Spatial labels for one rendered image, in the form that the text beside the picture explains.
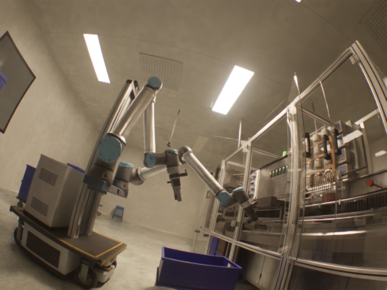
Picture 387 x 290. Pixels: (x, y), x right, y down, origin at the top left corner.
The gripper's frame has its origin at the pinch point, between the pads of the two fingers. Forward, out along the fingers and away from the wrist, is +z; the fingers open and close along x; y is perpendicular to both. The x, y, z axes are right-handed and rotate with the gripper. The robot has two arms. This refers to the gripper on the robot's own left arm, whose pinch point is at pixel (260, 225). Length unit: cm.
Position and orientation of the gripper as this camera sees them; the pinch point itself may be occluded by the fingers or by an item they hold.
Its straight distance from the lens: 153.3
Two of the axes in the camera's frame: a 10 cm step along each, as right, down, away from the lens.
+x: 1.9, -3.9, -9.0
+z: 4.5, 8.5, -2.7
